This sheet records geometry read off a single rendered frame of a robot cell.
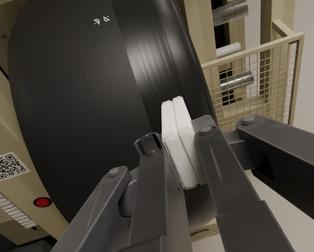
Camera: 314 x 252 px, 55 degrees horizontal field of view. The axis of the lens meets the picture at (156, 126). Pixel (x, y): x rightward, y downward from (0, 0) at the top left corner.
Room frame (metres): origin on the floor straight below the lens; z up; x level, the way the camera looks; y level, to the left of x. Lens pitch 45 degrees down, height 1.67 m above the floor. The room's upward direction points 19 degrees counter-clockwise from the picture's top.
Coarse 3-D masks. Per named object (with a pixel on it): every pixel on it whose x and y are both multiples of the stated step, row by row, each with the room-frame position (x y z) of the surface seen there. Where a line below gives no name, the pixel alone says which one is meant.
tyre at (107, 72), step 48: (48, 0) 0.55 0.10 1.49; (96, 0) 0.49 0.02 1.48; (144, 0) 0.46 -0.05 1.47; (48, 48) 0.44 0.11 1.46; (96, 48) 0.41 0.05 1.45; (144, 48) 0.39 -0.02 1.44; (192, 48) 0.40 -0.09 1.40; (48, 96) 0.37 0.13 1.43; (96, 96) 0.35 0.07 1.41; (144, 96) 0.34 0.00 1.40; (192, 96) 0.33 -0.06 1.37; (48, 144) 0.33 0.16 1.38; (96, 144) 0.31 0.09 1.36; (48, 192) 0.32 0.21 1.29; (192, 192) 0.26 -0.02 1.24
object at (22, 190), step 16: (0, 80) 0.57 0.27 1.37; (0, 96) 0.53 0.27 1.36; (0, 112) 0.49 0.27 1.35; (0, 128) 0.48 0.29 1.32; (16, 128) 0.50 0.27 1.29; (0, 144) 0.48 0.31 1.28; (16, 144) 0.48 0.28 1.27; (16, 176) 0.48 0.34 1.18; (32, 176) 0.48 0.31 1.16; (16, 192) 0.48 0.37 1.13; (32, 192) 0.48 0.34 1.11; (32, 208) 0.48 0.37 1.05; (48, 208) 0.48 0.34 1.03; (48, 224) 0.48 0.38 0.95; (64, 224) 0.48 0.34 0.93
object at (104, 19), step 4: (104, 12) 0.46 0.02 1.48; (108, 12) 0.46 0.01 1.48; (92, 16) 0.46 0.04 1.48; (96, 16) 0.46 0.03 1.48; (100, 16) 0.46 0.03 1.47; (104, 16) 0.45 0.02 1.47; (108, 16) 0.45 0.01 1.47; (92, 20) 0.45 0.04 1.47; (96, 20) 0.45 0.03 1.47; (100, 20) 0.45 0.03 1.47; (104, 20) 0.45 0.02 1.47; (108, 20) 0.44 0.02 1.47; (112, 20) 0.44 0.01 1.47; (92, 24) 0.45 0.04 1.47; (96, 24) 0.45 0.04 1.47; (100, 24) 0.44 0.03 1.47; (104, 24) 0.44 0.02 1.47; (108, 24) 0.44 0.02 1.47; (96, 28) 0.44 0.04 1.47
